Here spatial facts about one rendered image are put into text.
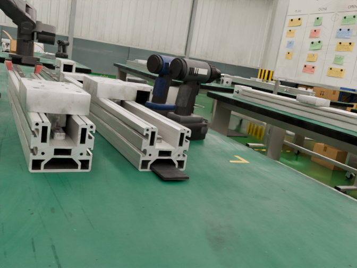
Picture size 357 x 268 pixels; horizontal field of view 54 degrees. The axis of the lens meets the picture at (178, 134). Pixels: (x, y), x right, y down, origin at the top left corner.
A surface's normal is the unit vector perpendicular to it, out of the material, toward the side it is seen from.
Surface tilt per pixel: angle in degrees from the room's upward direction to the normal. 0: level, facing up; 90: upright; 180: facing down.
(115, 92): 90
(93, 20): 90
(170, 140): 90
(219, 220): 0
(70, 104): 90
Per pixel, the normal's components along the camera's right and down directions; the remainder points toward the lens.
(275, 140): 0.41, 0.25
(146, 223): 0.16, -0.97
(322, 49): -0.90, -0.06
